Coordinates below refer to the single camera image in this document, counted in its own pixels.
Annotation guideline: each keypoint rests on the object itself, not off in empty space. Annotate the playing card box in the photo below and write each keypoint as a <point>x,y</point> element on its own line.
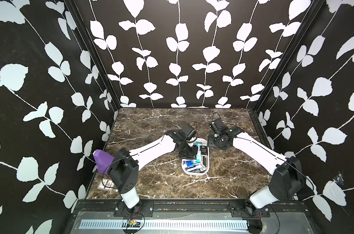
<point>107,184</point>

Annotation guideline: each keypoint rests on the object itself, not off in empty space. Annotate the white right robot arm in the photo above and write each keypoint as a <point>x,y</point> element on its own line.
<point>287,177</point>

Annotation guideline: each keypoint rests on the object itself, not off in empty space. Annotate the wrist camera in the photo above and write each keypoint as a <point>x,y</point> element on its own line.
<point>217,125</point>
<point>189,132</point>

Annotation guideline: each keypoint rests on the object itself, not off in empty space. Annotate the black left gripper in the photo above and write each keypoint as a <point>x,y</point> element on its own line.
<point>193,155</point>

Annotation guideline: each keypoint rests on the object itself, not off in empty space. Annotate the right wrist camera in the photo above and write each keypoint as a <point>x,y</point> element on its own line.
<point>217,125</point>

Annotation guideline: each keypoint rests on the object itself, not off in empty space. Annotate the white storage box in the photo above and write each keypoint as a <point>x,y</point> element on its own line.
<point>203,167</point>

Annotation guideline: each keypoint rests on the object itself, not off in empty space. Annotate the black tissue pack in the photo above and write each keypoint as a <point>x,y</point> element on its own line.
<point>204,151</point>

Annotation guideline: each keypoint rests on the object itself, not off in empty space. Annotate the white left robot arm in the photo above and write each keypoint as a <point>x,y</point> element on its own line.
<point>125,167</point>

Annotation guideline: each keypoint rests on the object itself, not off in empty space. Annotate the dark blue tissue pack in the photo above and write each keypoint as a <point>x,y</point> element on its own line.
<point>188,164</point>

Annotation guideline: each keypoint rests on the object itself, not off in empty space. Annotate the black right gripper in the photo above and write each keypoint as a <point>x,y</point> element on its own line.
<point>210,139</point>

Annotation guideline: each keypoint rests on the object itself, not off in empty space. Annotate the white ribbed cable duct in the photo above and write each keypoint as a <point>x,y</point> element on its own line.
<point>176,225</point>

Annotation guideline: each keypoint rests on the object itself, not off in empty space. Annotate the purple plastic scoop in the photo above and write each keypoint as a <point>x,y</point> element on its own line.
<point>103,161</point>

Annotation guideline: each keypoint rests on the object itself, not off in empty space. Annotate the teal cartoon tissue pack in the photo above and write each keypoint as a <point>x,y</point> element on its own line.
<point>198,155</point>

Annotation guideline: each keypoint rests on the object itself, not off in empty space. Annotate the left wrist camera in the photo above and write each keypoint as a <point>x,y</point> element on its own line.
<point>189,132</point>

